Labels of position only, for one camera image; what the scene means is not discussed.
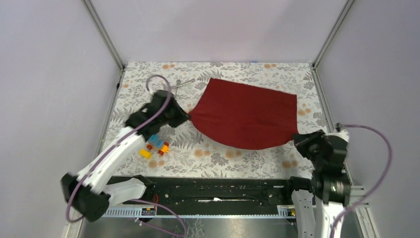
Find dark red cloth napkin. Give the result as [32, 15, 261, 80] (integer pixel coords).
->
[189, 78, 298, 150]

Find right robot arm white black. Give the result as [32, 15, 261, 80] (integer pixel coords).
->
[284, 129, 351, 238]

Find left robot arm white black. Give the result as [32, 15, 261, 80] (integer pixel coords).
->
[60, 90, 190, 222]

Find colourful toy block car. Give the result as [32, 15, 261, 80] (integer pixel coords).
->
[146, 134, 169, 156]

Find silver fork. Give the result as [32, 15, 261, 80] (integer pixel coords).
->
[173, 79, 181, 96]

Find silver knife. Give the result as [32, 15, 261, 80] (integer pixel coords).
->
[170, 79, 196, 90]

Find floral patterned tablecloth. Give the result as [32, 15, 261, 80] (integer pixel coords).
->
[104, 62, 328, 179]

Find yellow toy block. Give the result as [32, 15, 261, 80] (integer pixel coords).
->
[139, 149, 152, 159]

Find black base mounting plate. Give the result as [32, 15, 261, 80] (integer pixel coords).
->
[137, 176, 294, 218]

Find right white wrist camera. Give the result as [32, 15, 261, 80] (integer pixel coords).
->
[335, 123, 350, 142]

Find slotted cable duct rail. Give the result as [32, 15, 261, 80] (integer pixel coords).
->
[105, 205, 298, 219]

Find left aluminium frame post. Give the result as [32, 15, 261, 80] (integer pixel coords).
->
[81, 0, 125, 71]

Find aluminium frame post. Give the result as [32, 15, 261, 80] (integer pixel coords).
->
[312, 0, 356, 68]
[81, 0, 125, 71]

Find right aluminium frame post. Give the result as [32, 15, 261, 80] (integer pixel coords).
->
[312, 0, 356, 68]

